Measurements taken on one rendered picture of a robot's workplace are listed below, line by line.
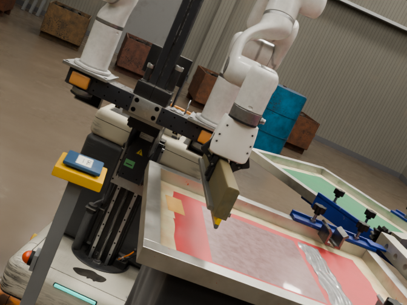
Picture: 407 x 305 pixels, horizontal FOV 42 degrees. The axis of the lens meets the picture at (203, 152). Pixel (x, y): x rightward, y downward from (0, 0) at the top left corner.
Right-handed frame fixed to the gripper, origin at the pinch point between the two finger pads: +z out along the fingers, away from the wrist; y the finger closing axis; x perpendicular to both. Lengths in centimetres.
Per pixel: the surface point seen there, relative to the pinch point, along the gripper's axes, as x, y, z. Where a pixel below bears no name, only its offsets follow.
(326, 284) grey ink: 7.6, -36.2, 13.9
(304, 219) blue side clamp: -27.0, -38.1, 10.3
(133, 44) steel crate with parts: -805, 46, 62
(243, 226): -12.6, -16.4, 14.7
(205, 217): -8.2, -4.1, 14.7
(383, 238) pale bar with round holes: -31, -67, 7
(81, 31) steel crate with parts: -838, 138, 81
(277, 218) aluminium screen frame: -25.0, -28.9, 12.6
